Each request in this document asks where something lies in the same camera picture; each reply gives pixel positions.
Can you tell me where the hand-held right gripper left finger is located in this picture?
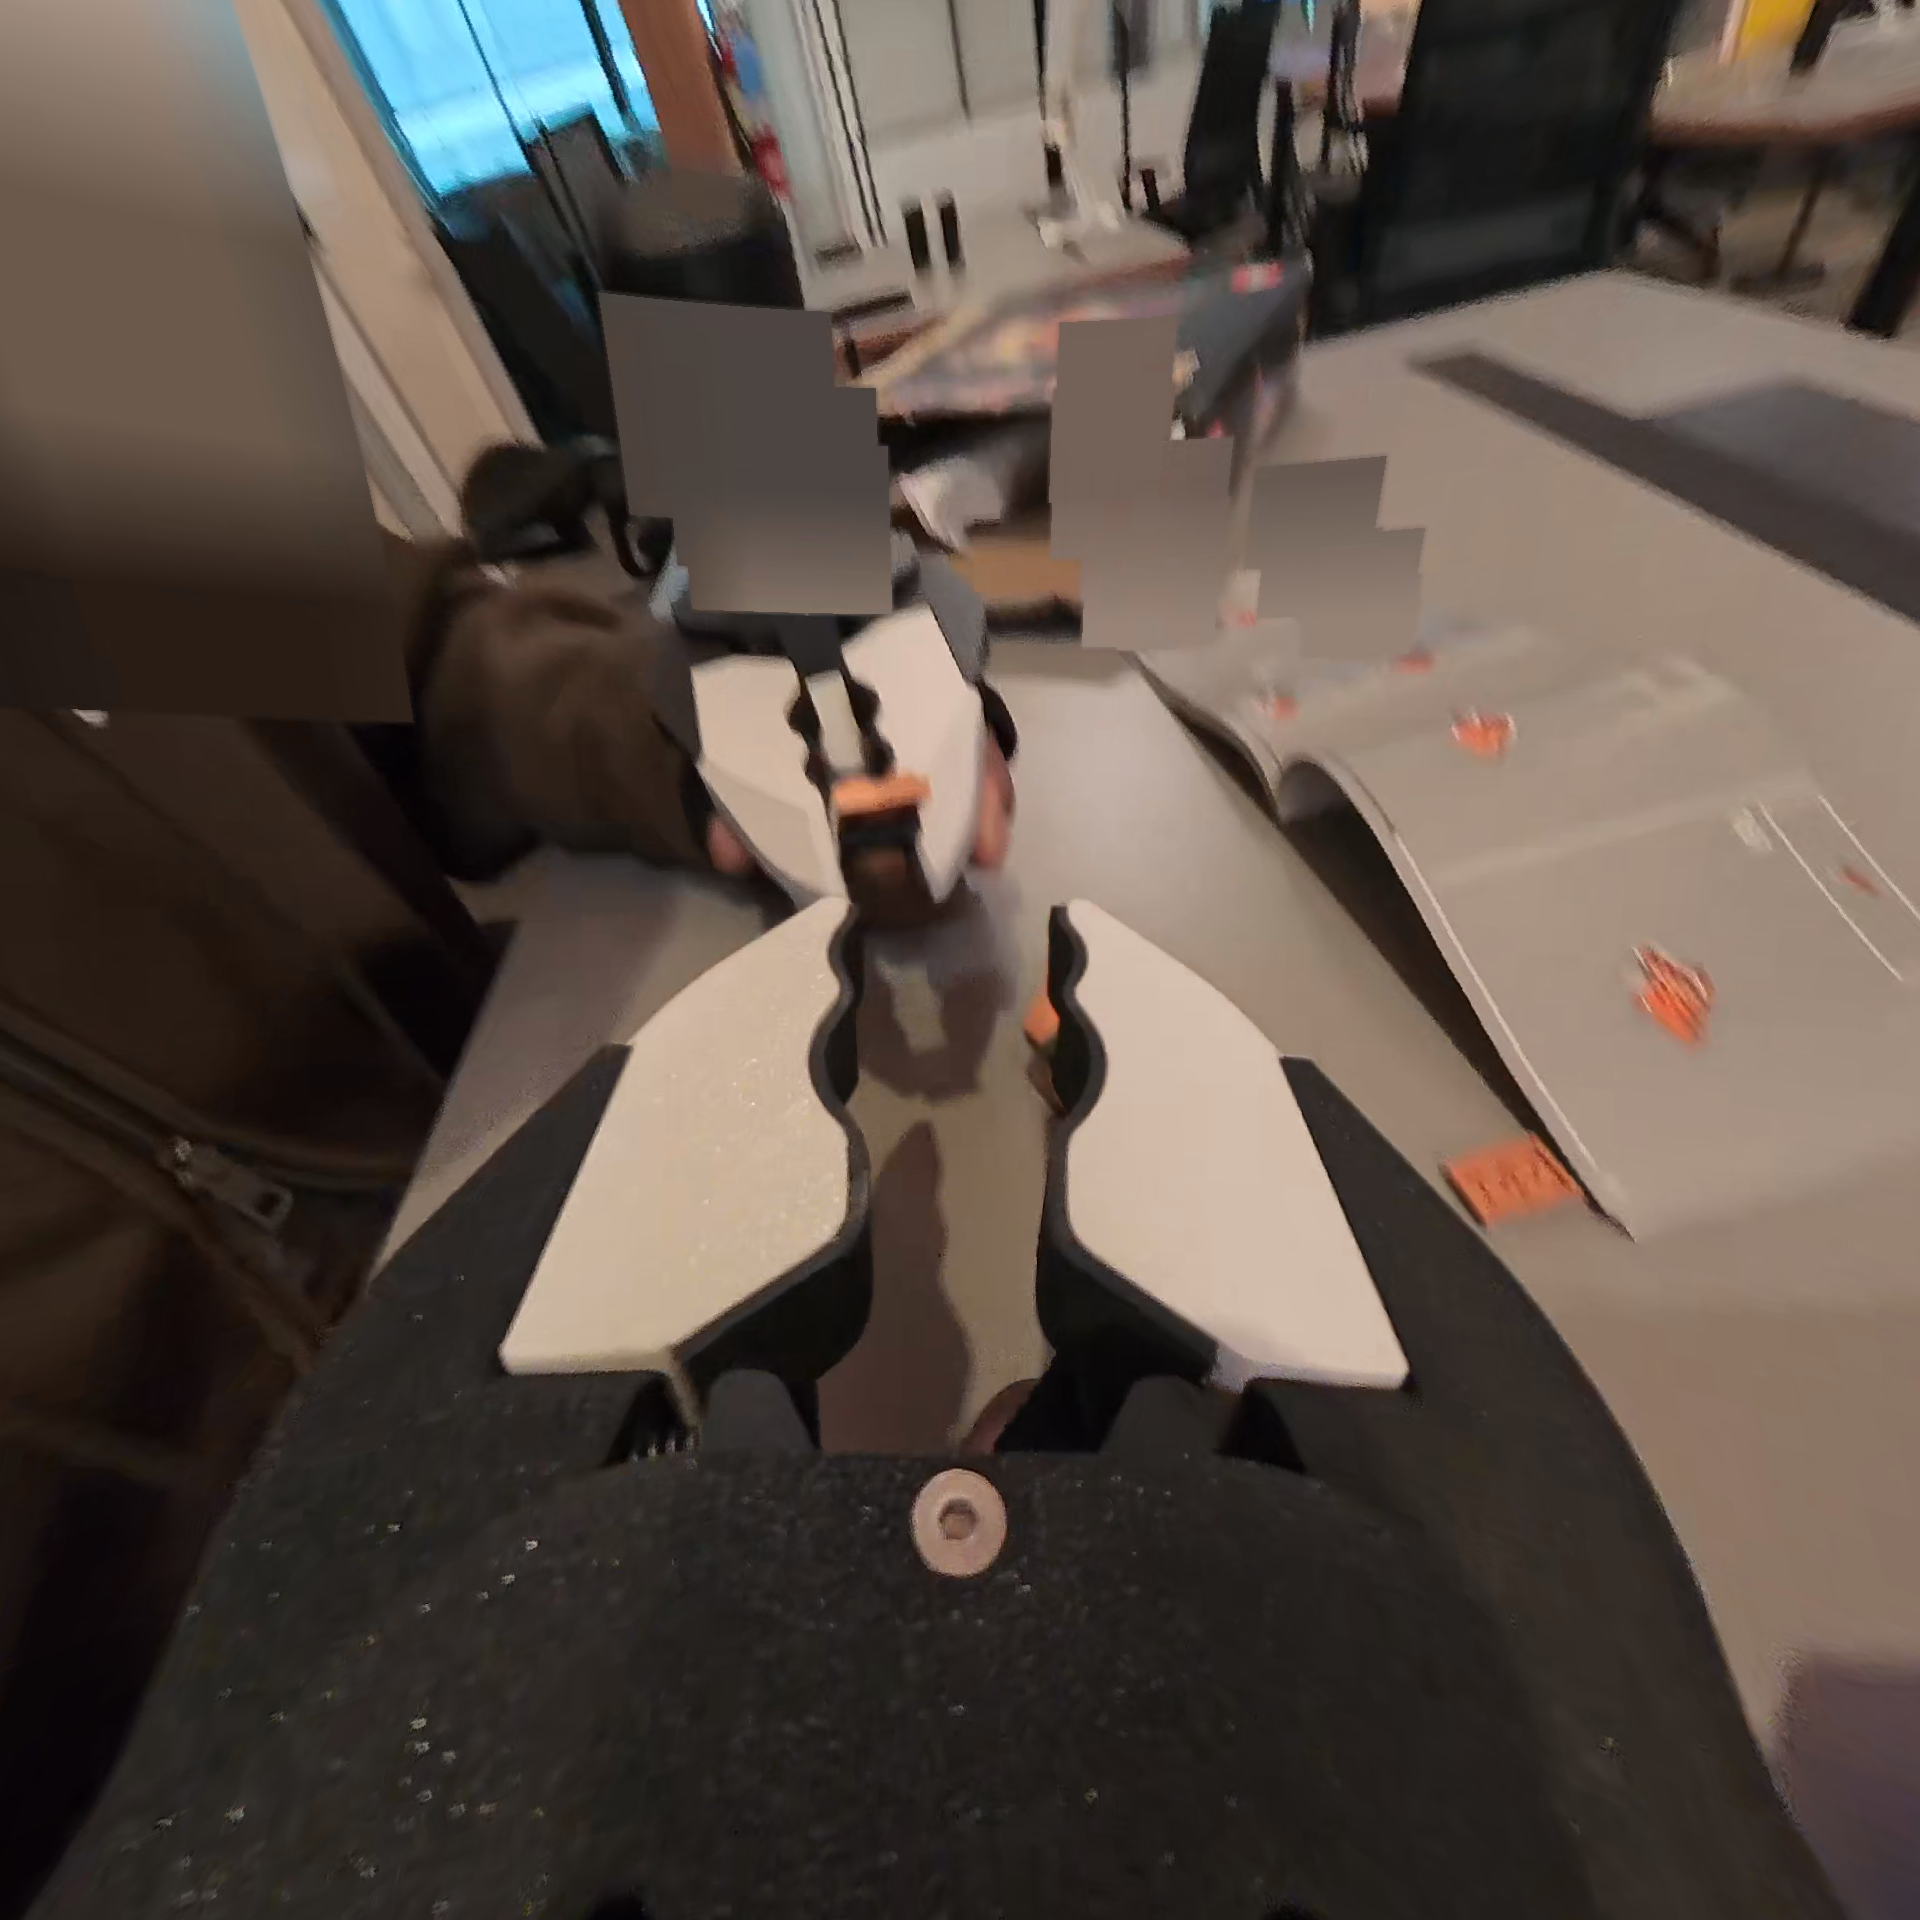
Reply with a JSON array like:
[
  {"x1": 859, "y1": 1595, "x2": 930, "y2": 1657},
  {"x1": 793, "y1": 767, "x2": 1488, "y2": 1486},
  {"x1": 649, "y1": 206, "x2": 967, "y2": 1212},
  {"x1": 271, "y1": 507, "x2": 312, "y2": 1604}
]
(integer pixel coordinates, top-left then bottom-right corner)
[{"x1": 497, "y1": 897, "x2": 874, "y2": 1455}]

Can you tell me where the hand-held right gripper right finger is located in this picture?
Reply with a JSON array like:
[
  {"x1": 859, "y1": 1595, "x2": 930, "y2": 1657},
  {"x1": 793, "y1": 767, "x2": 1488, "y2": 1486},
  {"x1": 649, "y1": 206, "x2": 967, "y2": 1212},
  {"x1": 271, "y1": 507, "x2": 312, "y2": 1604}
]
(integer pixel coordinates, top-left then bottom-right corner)
[{"x1": 991, "y1": 902, "x2": 1414, "y2": 1455}]

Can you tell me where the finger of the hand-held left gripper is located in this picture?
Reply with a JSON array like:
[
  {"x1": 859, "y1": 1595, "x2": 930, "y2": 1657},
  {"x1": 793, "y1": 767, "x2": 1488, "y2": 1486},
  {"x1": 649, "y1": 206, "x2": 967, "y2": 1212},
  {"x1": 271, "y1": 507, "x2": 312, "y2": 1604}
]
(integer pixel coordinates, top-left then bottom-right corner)
[
  {"x1": 689, "y1": 646, "x2": 848, "y2": 903},
  {"x1": 839, "y1": 609, "x2": 985, "y2": 911}
]

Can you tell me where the multicoloured toy brick assembly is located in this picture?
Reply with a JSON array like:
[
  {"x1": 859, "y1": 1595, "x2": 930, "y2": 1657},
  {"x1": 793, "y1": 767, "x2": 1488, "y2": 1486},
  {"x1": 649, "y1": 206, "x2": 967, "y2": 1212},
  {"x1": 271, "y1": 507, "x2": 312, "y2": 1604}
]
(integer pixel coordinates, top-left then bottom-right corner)
[{"x1": 831, "y1": 768, "x2": 933, "y2": 923}]

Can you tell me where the person's left forearm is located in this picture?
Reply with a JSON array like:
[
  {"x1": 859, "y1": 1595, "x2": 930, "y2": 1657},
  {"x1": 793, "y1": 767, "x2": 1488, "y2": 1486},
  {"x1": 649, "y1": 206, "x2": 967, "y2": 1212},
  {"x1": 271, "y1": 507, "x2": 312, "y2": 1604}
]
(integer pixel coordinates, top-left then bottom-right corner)
[{"x1": 403, "y1": 539, "x2": 722, "y2": 880}]

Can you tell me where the grey desk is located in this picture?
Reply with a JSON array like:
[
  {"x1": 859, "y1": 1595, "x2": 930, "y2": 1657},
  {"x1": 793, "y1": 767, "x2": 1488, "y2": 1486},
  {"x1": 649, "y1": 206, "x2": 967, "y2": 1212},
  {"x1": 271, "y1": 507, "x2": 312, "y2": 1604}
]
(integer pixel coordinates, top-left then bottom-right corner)
[{"x1": 375, "y1": 271, "x2": 1920, "y2": 1920}]

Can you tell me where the wood-edged office desk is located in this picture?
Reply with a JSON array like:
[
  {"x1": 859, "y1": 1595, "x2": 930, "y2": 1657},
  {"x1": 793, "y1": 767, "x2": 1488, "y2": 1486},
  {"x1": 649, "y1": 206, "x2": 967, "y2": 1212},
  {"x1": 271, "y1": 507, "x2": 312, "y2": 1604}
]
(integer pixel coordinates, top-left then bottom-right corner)
[{"x1": 1633, "y1": 47, "x2": 1920, "y2": 203}]

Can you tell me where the person's left hand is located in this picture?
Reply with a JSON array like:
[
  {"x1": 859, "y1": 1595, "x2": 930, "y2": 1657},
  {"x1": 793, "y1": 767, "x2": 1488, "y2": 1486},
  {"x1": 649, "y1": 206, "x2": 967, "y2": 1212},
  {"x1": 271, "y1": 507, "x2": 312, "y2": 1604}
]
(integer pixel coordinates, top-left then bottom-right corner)
[{"x1": 702, "y1": 743, "x2": 1023, "y2": 899}]

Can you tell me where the white crumpled paper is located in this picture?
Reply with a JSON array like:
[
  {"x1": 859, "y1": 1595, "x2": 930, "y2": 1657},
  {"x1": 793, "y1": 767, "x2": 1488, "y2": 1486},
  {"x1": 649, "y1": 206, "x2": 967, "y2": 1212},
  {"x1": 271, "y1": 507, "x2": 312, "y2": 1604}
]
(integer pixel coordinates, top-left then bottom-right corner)
[{"x1": 901, "y1": 451, "x2": 1037, "y2": 542}]

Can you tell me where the dark printed toy set box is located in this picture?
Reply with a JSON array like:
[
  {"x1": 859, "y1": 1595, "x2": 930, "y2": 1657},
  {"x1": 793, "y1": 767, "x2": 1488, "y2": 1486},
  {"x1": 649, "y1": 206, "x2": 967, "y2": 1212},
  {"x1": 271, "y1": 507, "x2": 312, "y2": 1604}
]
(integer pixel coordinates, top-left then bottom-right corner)
[{"x1": 839, "y1": 257, "x2": 1307, "y2": 452}]

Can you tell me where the orange toy plate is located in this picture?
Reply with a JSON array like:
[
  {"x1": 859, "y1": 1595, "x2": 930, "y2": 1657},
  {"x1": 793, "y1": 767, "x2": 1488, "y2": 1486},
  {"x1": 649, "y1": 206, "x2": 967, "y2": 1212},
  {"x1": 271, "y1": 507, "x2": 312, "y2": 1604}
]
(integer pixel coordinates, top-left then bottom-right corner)
[{"x1": 1440, "y1": 1136, "x2": 1583, "y2": 1230}]

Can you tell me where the black office chair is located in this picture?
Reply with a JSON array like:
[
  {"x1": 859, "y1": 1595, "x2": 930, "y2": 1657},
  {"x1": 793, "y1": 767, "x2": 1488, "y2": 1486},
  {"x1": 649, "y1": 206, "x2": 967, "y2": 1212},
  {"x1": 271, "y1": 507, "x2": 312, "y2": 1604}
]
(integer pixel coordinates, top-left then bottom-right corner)
[
  {"x1": 449, "y1": 441, "x2": 633, "y2": 564},
  {"x1": 1318, "y1": 0, "x2": 1666, "y2": 324},
  {"x1": 1176, "y1": 0, "x2": 1277, "y2": 243}
]

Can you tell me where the grey instruction booklet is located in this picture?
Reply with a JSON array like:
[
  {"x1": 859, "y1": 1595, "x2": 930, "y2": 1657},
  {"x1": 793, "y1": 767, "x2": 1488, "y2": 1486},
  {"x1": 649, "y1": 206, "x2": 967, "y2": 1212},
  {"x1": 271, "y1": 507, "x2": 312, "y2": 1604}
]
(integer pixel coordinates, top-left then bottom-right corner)
[{"x1": 1139, "y1": 616, "x2": 1920, "y2": 1239}]

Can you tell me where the brown zip hoodie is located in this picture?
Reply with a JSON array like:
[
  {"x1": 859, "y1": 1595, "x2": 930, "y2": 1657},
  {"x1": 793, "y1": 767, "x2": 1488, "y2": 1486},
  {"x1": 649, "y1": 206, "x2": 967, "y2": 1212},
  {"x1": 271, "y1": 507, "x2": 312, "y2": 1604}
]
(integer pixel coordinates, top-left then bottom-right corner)
[{"x1": 0, "y1": 705, "x2": 495, "y2": 1920}]

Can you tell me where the wooden column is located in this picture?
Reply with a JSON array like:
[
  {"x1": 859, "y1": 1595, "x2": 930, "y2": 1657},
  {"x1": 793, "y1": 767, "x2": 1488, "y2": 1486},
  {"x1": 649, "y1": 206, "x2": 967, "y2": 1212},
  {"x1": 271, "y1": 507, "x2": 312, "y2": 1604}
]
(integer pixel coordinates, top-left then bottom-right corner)
[{"x1": 614, "y1": 0, "x2": 741, "y2": 174}]

